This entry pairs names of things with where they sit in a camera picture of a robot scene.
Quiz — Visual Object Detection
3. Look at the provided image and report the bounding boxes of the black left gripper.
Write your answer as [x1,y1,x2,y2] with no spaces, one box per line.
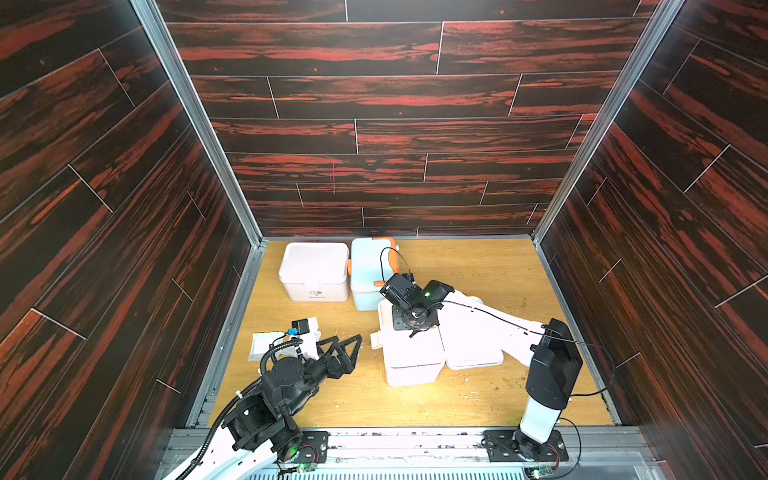
[280,335,359,417]

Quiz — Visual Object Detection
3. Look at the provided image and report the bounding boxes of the white pink first aid box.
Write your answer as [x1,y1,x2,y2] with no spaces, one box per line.
[371,300,504,388]

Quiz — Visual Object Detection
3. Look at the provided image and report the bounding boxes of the gauze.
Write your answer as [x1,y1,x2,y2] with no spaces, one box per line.
[248,332,290,362]

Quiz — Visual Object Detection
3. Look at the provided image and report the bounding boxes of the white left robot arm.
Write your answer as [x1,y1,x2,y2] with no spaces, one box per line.
[166,335,363,479]

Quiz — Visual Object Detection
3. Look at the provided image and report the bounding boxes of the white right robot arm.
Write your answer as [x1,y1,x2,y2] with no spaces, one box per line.
[371,273,583,456]

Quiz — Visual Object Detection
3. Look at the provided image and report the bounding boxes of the pink medicine chest box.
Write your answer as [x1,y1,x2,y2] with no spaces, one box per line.
[278,242,350,303]

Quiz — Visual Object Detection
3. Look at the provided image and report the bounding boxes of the white orange handled box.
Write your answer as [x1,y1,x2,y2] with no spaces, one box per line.
[348,237,400,312]

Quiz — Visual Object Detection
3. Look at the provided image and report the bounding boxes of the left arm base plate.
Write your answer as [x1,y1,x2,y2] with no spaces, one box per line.
[282,430,330,472]

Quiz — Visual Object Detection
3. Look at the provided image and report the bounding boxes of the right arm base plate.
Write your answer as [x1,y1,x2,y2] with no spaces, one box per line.
[481,428,569,463]

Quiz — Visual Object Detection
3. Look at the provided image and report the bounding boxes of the aluminium frame rail right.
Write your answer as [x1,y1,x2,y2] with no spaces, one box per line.
[532,0,684,251]

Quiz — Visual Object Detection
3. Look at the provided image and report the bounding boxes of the aluminium frame rail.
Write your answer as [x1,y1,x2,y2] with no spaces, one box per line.
[129,0,263,248]
[532,0,684,251]

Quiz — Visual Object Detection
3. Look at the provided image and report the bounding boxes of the aluminium frame rail left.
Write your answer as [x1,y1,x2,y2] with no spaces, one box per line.
[129,0,263,248]

